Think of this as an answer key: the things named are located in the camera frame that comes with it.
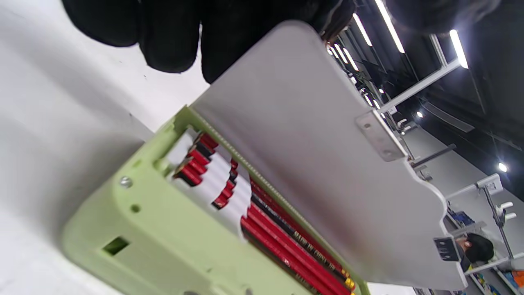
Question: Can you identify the green multifunction pencil case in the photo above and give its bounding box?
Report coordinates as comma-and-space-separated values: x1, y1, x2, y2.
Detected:
61, 20, 469, 295

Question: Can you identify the person's left hand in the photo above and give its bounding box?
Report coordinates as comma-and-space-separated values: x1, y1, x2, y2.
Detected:
61, 0, 502, 84

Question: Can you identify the white metal frame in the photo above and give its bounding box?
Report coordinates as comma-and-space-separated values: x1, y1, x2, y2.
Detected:
379, 35, 463, 114

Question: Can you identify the row of ceiling light strips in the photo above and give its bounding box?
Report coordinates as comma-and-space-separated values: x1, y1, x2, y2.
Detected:
325, 0, 510, 172

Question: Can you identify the white storage shelf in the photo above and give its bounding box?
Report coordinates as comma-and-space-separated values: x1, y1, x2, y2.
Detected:
413, 209, 524, 295

